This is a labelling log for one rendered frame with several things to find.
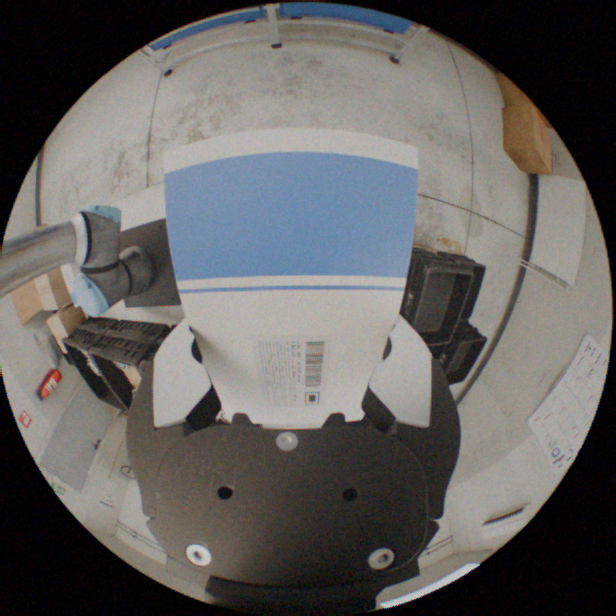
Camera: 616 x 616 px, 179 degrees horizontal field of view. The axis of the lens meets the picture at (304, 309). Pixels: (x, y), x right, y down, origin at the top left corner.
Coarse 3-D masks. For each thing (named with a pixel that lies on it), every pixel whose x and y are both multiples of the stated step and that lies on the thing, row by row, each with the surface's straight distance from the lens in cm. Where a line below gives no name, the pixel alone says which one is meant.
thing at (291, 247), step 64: (192, 192) 10; (256, 192) 9; (320, 192) 9; (384, 192) 10; (192, 256) 10; (256, 256) 9; (320, 256) 9; (384, 256) 10; (192, 320) 12; (256, 320) 10; (320, 320) 10; (384, 320) 11; (256, 384) 14; (320, 384) 14
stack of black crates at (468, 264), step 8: (440, 256) 139; (448, 256) 132; (456, 256) 139; (464, 256) 159; (464, 264) 145; (472, 264) 135; (480, 264) 141; (480, 272) 149; (472, 280) 154; (480, 280) 149; (472, 288) 153; (480, 288) 150; (472, 296) 153; (472, 304) 153; (464, 312) 159; (472, 312) 155
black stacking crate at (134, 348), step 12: (108, 336) 88; (108, 348) 81; (120, 348) 77; (132, 348) 73; (144, 348) 70; (96, 360) 88; (108, 360) 92; (108, 372) 93; (120, 372) 98; (120, 384) 99; (120, 396) 100; (132, 396) 105
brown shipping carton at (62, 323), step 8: (72, 304) 127; (64, 312) 122; (72, 312) 124; (80, 312) 126; (48, 320) 145; (56, 320) 128; (64, 320) 122; (72, 320) 123; (80, 320) 126; (56, 328) 136; (64, 328) 121; (72, 328) 123; (56, 336) 146; (64, 336) 129; (64, 352) 150
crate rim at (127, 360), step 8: (96, 352) 81; (104, 352) 78; (112, 352) 75; (112, 360) 74; (120, 360) 69; (128, 360) 67; (136, 360) 65; (136, 368) 65; (104, 376) 92; (120, 400) 101; (128, 408) 104
